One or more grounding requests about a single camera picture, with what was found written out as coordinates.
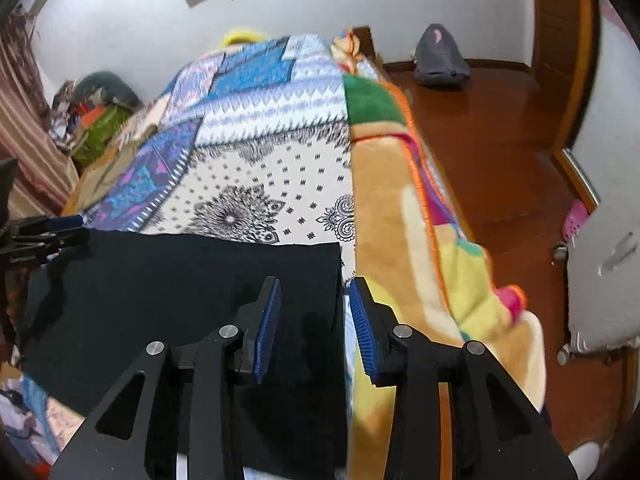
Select pile of mixed clothes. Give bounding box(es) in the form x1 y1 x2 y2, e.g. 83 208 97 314
49 79 88 148

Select black pants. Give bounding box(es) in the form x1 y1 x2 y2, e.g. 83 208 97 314
17 230 351 478

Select yellow pillow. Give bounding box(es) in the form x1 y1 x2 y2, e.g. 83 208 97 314
222 29 273 48

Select colourful plush blanket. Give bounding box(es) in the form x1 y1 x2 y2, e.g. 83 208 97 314
330 27 548 480

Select white cabinet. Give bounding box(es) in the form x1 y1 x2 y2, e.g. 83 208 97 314
565 175 640 356

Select pink shoe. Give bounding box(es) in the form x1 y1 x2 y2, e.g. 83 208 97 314
562 200 587 243

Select olive pants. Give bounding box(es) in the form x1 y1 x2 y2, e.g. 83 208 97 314
75 146 147 211

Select patchwork printed quilt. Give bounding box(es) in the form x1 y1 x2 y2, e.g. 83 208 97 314
75 34 358 411

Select grey bundle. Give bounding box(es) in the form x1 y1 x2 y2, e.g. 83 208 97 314
75 71 143 108

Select striped brown curtain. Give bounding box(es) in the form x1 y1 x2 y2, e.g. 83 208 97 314
0 15 81 221

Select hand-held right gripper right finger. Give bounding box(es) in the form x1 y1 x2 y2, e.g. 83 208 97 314
348 276 576 480

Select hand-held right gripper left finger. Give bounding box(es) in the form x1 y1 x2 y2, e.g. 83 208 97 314
50 276 283 480

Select green bag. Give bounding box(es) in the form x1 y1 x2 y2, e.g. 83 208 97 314
72 105 133 168

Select wooden door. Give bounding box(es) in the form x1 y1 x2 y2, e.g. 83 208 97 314
530 0 601 153

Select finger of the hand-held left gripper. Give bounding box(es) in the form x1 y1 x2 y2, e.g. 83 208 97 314
10 215 85 238
7 231 92 264

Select grey bag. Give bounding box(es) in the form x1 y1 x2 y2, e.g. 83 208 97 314
414 23 471 86

